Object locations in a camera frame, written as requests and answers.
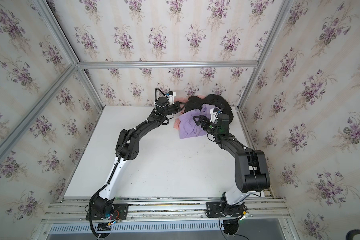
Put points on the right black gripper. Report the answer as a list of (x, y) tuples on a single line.
[(206, 124)]

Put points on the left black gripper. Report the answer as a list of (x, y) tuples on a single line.
[(176, 108)]

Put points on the black cloth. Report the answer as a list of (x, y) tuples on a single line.
[(196, 103)]

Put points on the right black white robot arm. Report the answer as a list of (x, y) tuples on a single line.
[(251, 170)]

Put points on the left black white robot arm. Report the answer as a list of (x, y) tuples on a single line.
[(127, 149)]

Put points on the lavender purple cloth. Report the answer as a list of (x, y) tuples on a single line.
[(188, 128)]

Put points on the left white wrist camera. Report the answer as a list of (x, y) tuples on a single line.
[(171, 97)]

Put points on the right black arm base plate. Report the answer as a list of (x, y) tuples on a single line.
[(222, 210)]

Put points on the aluminium frame rails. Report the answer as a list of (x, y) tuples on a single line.
[(62, 62)]

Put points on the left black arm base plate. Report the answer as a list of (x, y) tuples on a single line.
[(118, 212)]

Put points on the white slotted cable duct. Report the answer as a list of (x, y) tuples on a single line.
[(139, 227)]

